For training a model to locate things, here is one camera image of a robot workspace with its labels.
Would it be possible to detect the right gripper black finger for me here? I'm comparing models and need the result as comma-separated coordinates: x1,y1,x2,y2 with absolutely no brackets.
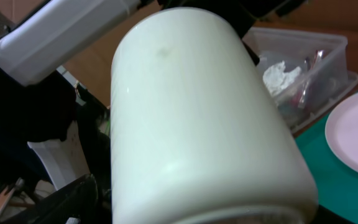
2,174,98,224

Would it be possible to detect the white cup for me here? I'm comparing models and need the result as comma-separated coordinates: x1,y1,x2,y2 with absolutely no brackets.
111,7,318,224

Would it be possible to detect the white napkin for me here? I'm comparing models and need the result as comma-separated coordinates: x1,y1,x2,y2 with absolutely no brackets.
262,61,302,97

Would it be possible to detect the red foil wrapper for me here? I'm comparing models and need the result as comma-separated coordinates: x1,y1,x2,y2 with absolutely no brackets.
292,49,326,109

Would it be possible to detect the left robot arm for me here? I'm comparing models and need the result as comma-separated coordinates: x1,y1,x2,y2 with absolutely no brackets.
0,0,300,185

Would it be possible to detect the clear plastic bin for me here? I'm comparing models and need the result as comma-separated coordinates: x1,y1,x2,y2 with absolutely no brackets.
243,27,358,133

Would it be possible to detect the teal plastic tray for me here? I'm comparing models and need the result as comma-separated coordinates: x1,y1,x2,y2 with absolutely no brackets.
296,92,358,223

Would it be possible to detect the large white plate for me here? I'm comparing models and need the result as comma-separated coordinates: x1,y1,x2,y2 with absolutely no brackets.
325,93,358,172

